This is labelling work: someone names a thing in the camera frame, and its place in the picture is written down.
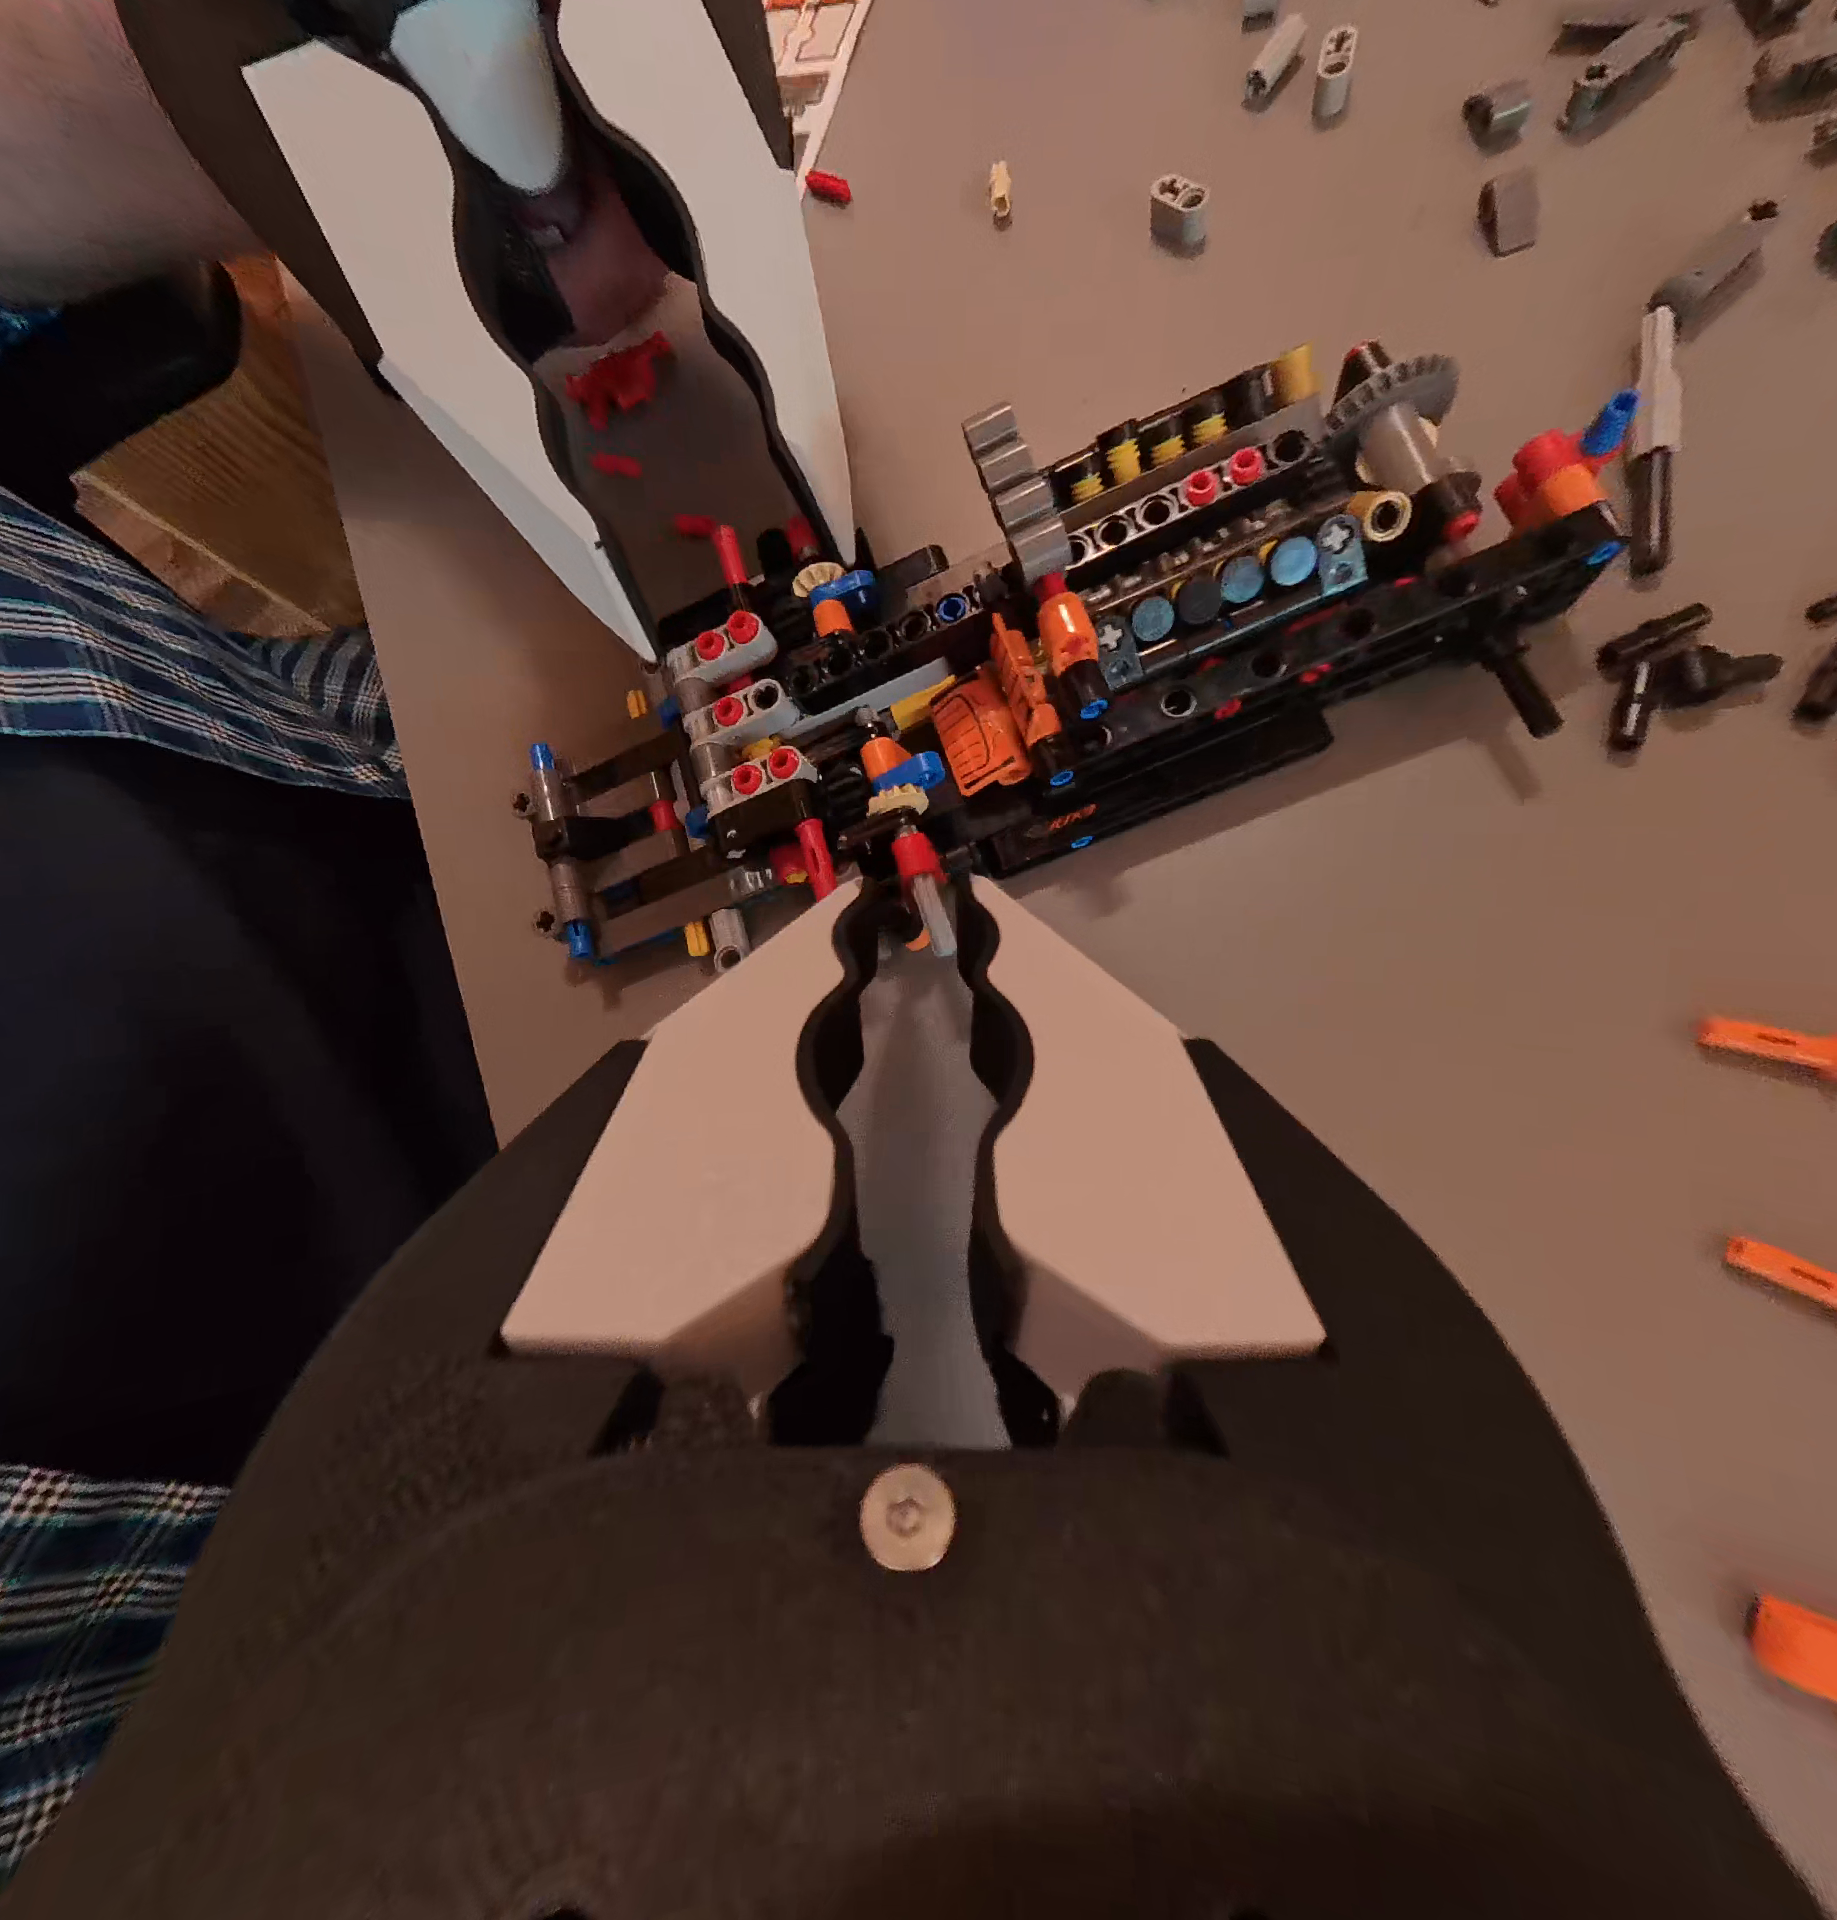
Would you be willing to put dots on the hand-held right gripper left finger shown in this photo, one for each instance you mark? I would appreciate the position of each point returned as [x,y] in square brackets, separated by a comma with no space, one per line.
[678,1201]

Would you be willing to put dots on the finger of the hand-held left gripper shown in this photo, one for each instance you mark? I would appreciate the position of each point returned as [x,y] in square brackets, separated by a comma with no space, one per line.
[724,196]
[394,271]

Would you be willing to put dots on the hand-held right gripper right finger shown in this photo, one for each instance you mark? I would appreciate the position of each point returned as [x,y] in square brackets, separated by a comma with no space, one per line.
[1159,1201]

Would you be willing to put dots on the lego car chassis model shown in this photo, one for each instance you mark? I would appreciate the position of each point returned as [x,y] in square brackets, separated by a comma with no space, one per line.
[1234,706]

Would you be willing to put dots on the black axle with grey sleeve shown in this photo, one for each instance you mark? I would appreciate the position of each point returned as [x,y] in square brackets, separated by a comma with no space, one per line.
[1655,390]

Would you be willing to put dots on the person's left forearm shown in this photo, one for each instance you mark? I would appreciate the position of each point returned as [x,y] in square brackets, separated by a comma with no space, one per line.
[48,136]

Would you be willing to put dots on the pile of red lego pins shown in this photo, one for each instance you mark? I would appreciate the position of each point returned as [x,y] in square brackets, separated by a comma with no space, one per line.
[618,382]

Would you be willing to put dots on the tan lego pin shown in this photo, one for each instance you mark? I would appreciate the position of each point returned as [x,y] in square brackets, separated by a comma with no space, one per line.
[1001,192]

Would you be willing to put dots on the scattered grey lego pieces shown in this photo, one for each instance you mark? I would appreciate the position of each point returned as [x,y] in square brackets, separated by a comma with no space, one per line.
[1182,211]

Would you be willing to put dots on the orange lego long pin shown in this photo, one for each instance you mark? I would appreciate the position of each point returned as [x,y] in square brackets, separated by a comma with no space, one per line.
[1803,1281]
[1789,1051]

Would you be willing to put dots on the pile of black lego pieces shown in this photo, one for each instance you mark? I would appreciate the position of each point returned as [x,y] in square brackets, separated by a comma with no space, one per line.
[1653,660]

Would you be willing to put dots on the orange lego curved panel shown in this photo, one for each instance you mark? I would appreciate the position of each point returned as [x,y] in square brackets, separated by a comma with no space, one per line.
[1826,1656]

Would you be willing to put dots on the dark navy garment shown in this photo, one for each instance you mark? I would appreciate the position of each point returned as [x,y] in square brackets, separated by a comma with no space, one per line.
[182,1125]

